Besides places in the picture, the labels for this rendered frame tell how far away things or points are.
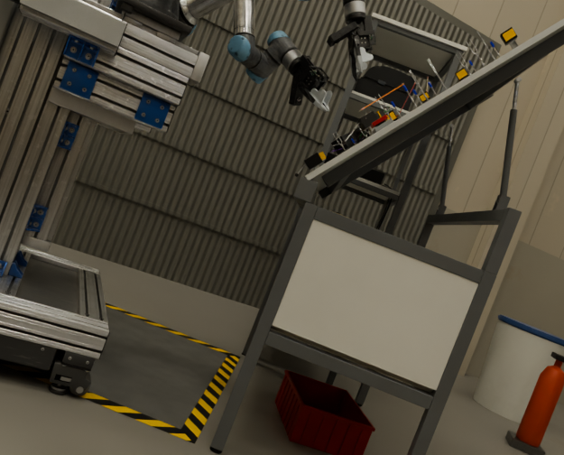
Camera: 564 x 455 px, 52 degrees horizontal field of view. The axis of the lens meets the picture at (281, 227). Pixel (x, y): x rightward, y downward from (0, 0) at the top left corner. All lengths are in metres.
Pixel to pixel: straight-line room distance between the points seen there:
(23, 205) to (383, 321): 1.20
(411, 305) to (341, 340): 0.23
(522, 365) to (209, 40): 3.10
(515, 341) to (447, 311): 2.61
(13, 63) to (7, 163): 0.31
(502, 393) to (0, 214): 3.44
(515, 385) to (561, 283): 1.93
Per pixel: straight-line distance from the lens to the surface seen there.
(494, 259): 1.82
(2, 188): 2.06
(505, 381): 4.42
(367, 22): 2.15
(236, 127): 4.29
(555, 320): 6.19
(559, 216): 5.96
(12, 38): 2.07
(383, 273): 1.75
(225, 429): 1.85
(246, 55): 2.06
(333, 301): 1.75
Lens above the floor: 0.74
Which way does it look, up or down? 1 degrees down
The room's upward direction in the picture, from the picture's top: 21 degrees clockwise
